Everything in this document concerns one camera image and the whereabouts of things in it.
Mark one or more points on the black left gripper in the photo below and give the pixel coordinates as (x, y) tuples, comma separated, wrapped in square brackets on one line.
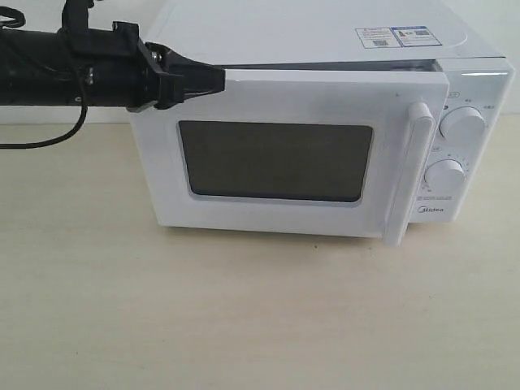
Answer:
[(117, 68)]

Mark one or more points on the white microwave door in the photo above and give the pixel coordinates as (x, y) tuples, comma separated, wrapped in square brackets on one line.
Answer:
[(334, 153)]

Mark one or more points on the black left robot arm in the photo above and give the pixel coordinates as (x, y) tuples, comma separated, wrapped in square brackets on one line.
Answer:
[(36, 70)]

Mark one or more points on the white microwave oven body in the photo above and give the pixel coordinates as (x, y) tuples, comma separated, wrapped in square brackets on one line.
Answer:
[(320, 36)]

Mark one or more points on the white label sticker left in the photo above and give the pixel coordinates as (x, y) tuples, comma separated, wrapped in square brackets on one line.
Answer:
[(377, 38)]

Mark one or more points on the blue label sticker right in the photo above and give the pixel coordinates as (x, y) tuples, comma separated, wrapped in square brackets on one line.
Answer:
[(415, 36)]

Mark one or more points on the lower white timer knob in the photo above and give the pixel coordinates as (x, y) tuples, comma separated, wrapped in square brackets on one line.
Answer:
[(445, 176)]

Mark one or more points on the upper white power knob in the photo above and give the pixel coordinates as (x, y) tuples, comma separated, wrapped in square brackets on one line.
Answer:
[(462, 125)]

